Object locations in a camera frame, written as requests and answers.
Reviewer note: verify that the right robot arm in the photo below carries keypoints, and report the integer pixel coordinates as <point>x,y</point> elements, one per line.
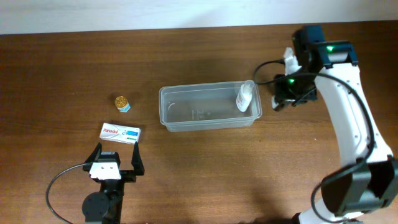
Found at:
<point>367,178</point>

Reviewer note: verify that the white spray bottle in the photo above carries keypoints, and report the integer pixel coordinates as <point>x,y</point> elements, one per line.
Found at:
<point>244,96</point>

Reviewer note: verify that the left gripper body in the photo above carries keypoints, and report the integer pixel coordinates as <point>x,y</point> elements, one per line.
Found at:
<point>129,176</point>

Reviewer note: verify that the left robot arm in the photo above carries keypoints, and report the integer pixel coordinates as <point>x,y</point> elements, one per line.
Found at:
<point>105,205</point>

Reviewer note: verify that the gold lid small jar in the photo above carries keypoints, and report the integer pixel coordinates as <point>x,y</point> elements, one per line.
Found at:
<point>122,104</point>

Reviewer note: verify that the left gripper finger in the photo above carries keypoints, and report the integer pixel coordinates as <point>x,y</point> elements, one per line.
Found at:
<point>95,154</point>
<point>136,161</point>

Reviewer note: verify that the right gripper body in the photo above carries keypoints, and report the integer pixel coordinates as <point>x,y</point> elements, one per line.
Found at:
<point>296,91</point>

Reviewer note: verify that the white Panadol box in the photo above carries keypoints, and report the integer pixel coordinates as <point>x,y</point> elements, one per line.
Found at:
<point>117,133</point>

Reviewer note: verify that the clear plastic container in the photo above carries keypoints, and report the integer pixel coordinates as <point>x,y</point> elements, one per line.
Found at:
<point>206,106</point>

